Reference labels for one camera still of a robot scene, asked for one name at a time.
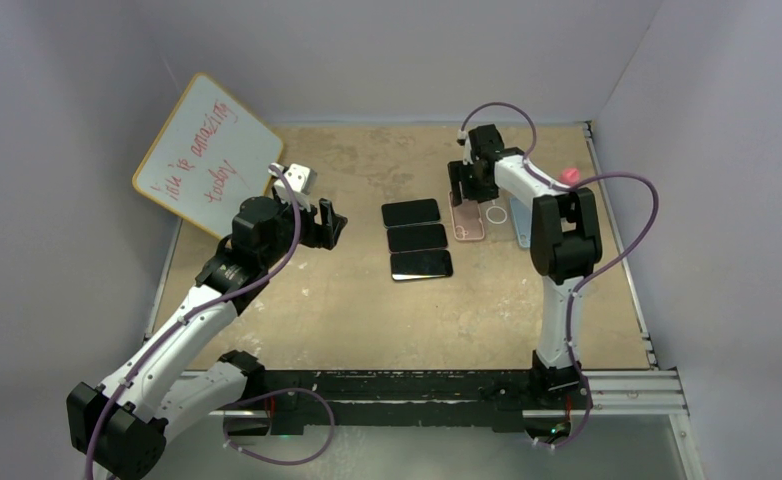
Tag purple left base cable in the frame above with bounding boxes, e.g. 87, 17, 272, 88
221, 388, 336, 466

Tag whiteboard with red writing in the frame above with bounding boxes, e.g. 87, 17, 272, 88
132, 73, 284, 239

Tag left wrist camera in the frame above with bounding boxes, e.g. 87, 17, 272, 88
269, 163, 317, 211

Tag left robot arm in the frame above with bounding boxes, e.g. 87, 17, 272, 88
66, 197, 347, 479

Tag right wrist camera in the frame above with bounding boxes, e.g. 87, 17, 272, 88
456, 129, 473, 165

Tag pink capped bottle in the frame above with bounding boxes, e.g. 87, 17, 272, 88
558, 167, 582, 187

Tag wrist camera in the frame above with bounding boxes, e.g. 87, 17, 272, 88
269, 163, 317, 211
456, 129, 473, 165

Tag pink phone case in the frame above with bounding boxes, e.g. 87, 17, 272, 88
448, 193, 485, 243

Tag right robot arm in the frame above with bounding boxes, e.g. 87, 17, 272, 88
448, 124, 603, 407

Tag black screen smartphone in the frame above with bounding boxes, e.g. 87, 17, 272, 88
381, 198, 441, 229

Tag clear phone case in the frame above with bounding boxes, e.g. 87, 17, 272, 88
480, 197, 512, 235

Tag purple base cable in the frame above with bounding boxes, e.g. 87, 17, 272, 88
530, 374, 598, 452
221, 388, 336, 466

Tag light blue phone case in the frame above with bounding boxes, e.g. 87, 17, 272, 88
509, 197, 532, 250

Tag pink cased smartphone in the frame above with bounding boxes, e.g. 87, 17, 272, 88
390, 250, 454, 282

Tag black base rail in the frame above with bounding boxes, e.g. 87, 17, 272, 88
202, 351, 598, 439

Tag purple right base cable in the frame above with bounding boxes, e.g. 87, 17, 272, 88
530, 374, 598, 452

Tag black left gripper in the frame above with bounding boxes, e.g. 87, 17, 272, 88
261, 186, 344, 269

